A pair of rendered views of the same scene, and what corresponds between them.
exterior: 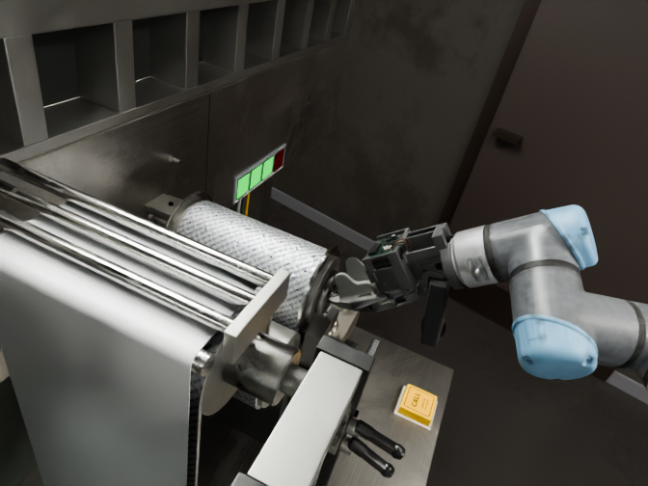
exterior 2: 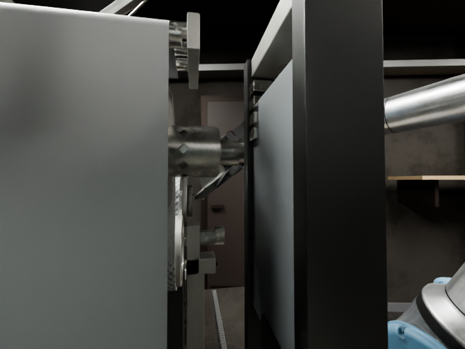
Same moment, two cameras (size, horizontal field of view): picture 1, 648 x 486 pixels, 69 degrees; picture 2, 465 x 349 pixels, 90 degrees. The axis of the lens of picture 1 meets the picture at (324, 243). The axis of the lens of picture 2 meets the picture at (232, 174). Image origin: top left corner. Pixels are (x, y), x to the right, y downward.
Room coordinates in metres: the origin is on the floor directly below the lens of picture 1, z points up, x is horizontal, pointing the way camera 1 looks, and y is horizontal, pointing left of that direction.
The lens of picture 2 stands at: (0.05, 0.12, 1.30)
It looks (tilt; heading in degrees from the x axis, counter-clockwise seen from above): 1 degrees up; 335
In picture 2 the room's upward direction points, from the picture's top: straight up
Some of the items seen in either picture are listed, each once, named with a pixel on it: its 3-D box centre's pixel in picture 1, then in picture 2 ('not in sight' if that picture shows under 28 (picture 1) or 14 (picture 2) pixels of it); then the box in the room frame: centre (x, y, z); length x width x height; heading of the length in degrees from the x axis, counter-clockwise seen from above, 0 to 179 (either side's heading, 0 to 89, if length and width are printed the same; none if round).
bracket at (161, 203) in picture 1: (167, 205); not in sight; (0.66, 0.28, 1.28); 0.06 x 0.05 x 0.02; 74
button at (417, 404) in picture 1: (418, 404); not in sight; (0.67, -0.28, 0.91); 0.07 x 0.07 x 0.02; 74
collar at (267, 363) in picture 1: (262, 365); (194, 151); (0.33, 0.03, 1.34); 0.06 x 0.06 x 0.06; 74
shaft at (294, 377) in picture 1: (312, 390); (240, 152); (0.32, -0.02, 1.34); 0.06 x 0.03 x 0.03; 74
